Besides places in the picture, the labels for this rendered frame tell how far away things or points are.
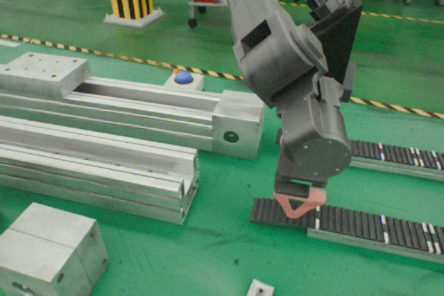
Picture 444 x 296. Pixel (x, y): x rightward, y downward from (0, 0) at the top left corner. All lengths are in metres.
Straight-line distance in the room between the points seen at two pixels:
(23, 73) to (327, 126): 0.65
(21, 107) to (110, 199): 0.38
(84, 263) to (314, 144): 0.32
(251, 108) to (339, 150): 0.34
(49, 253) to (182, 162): 0.23
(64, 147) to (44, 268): 0.28
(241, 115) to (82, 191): 0.31
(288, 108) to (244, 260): 0.26
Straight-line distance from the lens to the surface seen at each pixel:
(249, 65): 0.37
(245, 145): 0.65
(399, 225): 0.59
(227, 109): 0.64
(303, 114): 0.34
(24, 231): 0.50
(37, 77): 0.78
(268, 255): 0.53
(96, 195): 0.59
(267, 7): 0.39
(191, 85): 0.80
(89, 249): 0.48
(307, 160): 0.35
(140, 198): 0.54
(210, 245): 0.54
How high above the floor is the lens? 1.22
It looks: 38 degrees down
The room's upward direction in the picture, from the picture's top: 1 degrees clockwise
